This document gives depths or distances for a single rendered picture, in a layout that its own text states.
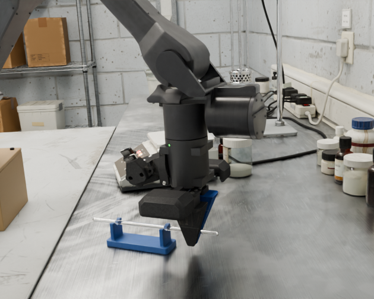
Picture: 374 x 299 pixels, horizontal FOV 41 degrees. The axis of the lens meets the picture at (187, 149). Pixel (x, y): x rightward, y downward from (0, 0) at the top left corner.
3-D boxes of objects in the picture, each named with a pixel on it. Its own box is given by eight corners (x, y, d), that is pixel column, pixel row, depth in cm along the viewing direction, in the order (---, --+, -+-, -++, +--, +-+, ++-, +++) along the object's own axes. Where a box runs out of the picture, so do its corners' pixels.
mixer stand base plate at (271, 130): (187, 141, 135) (187, 137, 135) (186, 126, 154) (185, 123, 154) (298, 135, 136) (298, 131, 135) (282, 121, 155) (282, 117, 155)
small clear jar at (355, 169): (365, 185, 94) (367, 151, 92) (382, 195, 88) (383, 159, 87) (336, 188, 93) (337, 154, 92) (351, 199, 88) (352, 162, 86)
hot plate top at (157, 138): (157, 149, 97) (156, 145, 96) (146, 136, 108) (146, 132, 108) (216, 142, 99) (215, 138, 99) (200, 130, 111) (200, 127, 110)
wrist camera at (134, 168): (184, 137, 70) (141, 135, 72) (161, 153, 63) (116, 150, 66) (187, 178, 72) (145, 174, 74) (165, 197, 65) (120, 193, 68)
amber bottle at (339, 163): (347, 178, 99) (348, 134, 96) (357, 183, 95) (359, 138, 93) (330, 180, 98) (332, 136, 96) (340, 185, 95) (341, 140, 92)
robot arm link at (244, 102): (154, 51, 61) (248, 48, 56) (182, 45, 68) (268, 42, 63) (161, 142, 64) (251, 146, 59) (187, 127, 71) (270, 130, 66)
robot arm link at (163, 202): (230, 122, 73) (190, 121, 76) (179, 155, 57) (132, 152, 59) (231, 176, 75) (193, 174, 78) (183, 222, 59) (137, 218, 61)
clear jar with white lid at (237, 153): (252, 169, 107) (252, 133, 105) (253, 178, 102) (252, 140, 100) (224, 169, 108) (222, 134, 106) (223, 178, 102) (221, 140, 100)
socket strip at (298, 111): (298, 118, 157) (298, 105, 156) (273, 99, 195) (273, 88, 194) (316, 118, 157) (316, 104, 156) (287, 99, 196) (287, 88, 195)
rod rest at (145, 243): (105, 246, 74) (103, 223, 73) (117, 237, 77) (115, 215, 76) (167, 255, 70) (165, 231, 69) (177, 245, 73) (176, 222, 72)
